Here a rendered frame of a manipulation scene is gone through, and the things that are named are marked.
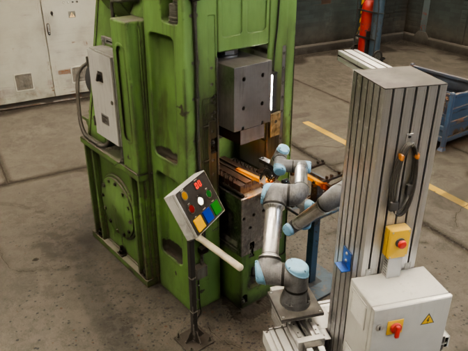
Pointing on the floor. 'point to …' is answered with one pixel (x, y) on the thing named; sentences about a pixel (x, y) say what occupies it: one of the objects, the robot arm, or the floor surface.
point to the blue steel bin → (451, 106)
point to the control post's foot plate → (186, 342)
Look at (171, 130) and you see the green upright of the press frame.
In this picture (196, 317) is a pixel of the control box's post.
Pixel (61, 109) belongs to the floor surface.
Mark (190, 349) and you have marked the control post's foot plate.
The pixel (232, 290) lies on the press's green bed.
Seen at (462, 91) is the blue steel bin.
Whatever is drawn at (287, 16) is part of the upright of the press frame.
